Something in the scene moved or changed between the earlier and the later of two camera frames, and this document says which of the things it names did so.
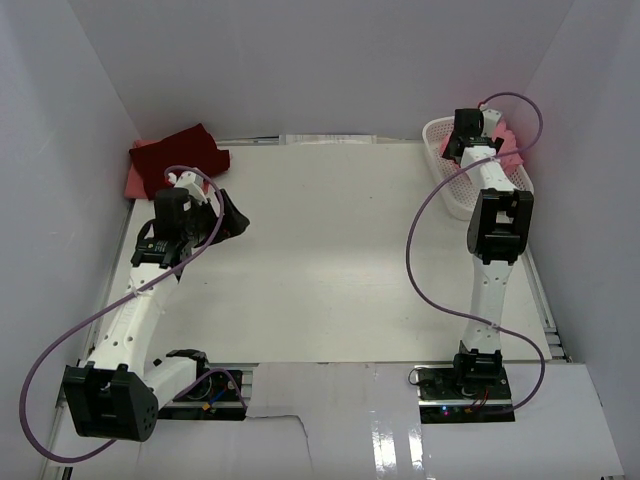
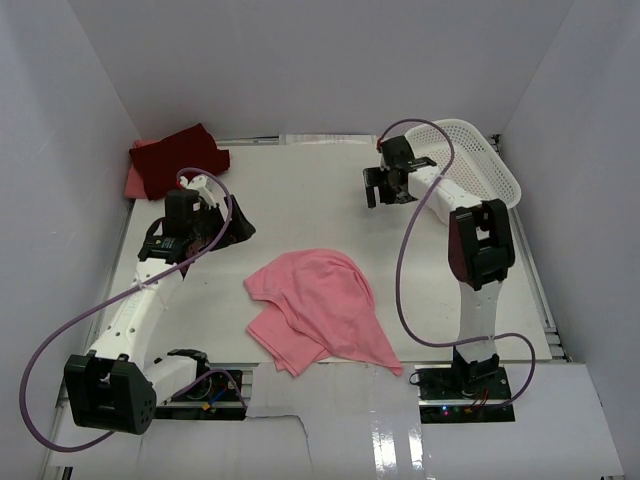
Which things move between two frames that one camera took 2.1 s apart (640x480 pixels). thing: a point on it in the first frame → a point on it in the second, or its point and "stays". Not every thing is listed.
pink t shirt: x=507 y=152 → x=322 y=302
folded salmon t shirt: x=134 y=186 stays
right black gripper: x=449 y=154 → x=375 y=178
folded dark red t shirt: x=193 y=148 stays
